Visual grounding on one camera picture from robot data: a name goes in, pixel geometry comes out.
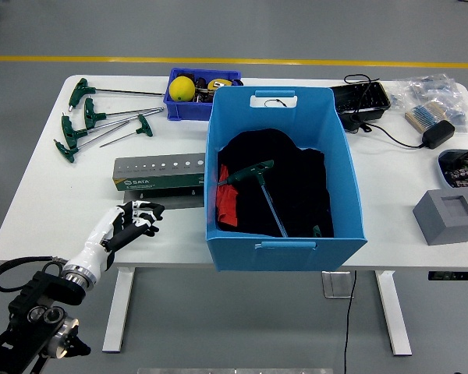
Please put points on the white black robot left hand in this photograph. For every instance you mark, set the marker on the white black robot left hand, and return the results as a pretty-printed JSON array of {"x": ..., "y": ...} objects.
[{"x": 97, "y": 241}]

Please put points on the grey green metal tool holder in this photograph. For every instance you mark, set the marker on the grey green metal tool holder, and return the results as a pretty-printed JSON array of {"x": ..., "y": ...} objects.
[{"x": 160, "y": 182}]

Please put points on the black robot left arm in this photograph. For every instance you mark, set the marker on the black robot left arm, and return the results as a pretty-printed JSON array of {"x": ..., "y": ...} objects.
[{"x": 43, "y": 292}]

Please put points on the large blue plastic box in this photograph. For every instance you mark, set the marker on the large blue plastic box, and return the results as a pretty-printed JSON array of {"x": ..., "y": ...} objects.
[{"x": 284, "y": 257}]

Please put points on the white table leg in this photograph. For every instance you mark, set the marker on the white table leg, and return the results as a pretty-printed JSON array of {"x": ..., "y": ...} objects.
[
  {"x": 119, "y": 311},
  {"x": 394, "y": 311}
]

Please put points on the red cloth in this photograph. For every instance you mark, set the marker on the red cloth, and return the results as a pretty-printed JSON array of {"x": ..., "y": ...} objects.
[{"x": 227, "y": 202}]

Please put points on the small dark blue bin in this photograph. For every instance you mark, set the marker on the small dark blue bin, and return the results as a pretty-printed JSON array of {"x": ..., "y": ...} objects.
[{"x": 187, "y": 111}]

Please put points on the yellow ball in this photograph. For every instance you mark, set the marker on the yellow ball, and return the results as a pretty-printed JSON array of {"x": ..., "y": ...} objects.
[{"x": 182, "y": 89}]

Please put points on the dark brown cylindrical part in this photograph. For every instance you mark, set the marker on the dark brown cylindrical part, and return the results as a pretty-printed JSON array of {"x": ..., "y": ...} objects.
[{"x": 203, "y": 91}]

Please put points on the yellow tape measure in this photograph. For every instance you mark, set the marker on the yellow tape measure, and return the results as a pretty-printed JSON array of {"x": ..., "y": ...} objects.
[{"x": 220, "y": 83}]

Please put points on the black cloth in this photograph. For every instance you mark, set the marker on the black cloth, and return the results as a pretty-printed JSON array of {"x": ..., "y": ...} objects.
[{"x": 296, "y": 187}]

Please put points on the metal floor plate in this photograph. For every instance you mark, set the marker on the metal floor plate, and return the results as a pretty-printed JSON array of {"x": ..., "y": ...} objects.
[{"x": 335, "y": 284}]

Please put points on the black plug block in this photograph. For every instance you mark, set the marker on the black plug block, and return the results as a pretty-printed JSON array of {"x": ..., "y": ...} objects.
[{"x": 353, "y": 124}]

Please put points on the black plastic tray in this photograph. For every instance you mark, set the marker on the black plastic tray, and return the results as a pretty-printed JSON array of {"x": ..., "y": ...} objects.
[{"x": 362, "y": 97}]

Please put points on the grey foam block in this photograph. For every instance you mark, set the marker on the grey foam block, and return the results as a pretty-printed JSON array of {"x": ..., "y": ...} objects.
[{"x": 444, "y": 224}]

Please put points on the taped resistor strip bundle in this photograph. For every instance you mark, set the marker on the taped resistor strip bundle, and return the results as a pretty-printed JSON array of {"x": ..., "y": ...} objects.
[{"x": 423, "y": 115}]

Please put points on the grey blue bowl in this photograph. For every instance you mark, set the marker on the grey blue bowl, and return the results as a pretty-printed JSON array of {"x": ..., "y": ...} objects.
[{"x": 441, "y": 171}]

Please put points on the black table control panel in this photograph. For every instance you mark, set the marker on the black table control panel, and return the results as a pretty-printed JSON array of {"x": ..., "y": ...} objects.
[{"x": 452, "y": 275}]

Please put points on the black power adapter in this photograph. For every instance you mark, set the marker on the black power adapter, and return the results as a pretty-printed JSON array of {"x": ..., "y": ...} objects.
[{"x": 437, "y": 134}]

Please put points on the clear plastic parts bags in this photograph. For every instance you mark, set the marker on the clear plastic parts bags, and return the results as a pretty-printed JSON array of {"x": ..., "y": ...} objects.
[{"x": 437, "y": 87}]

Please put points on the pile of electronic parts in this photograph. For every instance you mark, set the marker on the pile of electronic parts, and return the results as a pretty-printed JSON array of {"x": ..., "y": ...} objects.
[{"x": 464, "y": 171}]

